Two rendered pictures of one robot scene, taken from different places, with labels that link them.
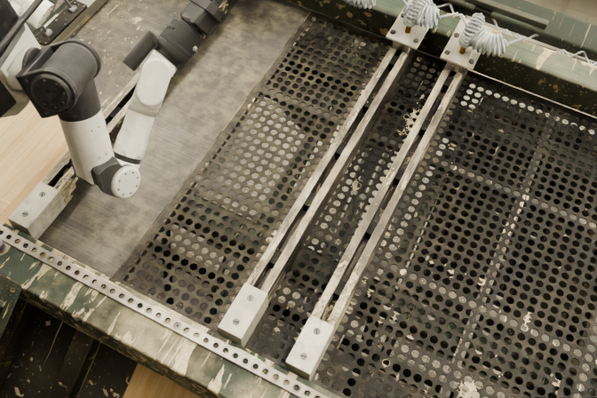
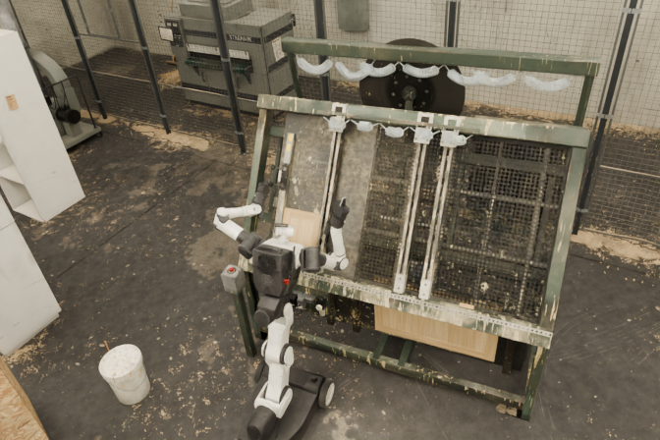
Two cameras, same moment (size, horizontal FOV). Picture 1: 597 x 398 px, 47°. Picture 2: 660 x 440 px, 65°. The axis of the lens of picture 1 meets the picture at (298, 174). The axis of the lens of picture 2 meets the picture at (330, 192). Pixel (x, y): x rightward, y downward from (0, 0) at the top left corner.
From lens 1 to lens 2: 2.28 m
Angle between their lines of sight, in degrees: 35
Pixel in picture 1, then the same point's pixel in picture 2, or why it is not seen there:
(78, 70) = (316, 260)
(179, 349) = (384, 300)
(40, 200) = not seen: hidden behind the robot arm
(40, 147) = (305, 235)
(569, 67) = (500, 129)
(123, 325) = (364, 297)
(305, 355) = (424, 294)
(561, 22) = (504, 61)
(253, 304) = (402, 280)
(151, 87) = (337, 240)
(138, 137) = (340, 249)
